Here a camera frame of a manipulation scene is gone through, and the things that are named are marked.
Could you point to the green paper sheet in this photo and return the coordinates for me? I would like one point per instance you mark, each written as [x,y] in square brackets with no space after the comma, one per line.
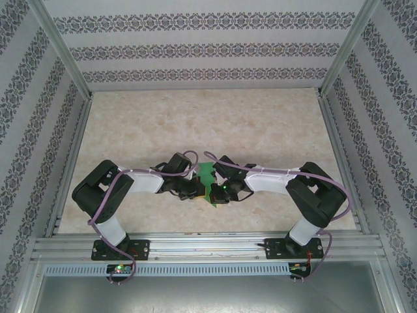
[205,171]

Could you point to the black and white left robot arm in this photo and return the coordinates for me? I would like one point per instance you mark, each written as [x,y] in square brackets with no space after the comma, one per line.
[94,192]

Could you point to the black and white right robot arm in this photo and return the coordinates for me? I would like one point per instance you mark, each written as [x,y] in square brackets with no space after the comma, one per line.
[312,195]

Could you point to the grey metal sheet panel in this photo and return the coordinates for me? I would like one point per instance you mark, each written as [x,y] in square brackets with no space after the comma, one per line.
[208,293]

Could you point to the right controller board with LEDs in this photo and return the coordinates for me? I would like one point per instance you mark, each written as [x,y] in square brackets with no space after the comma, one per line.
[298,269]

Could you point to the controller board with leds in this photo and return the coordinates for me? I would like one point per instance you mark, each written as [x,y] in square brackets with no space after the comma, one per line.
[119,269]
[298,269]

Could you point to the left controller board with LEDs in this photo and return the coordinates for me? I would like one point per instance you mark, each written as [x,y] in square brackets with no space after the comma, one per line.
[119,269]

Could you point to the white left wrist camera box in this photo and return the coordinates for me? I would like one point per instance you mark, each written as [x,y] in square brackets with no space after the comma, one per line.
[193,175]

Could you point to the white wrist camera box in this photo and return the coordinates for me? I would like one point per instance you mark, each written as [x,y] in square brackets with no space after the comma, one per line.
[216,173]
[193,175]

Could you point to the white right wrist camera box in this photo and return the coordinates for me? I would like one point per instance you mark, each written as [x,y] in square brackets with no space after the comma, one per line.
[216,173]

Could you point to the aluminium mounting rail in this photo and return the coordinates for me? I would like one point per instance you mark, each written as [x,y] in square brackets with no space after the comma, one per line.
[208,243]

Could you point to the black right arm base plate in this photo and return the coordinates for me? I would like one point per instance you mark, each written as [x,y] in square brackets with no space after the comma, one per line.
[272,251]

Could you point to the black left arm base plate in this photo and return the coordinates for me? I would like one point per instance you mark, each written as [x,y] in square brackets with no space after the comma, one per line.
[143,249]

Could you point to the aluminium side rail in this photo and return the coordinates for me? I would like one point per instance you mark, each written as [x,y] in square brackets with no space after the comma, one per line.
[70,146]
[345,146]

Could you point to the aluminium frame post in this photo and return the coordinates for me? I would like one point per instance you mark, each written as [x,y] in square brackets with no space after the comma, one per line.
[348,49]
[62,49]

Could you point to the aluminium frame bar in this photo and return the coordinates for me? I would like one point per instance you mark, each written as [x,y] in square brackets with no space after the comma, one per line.
[26,287]
[391,287]

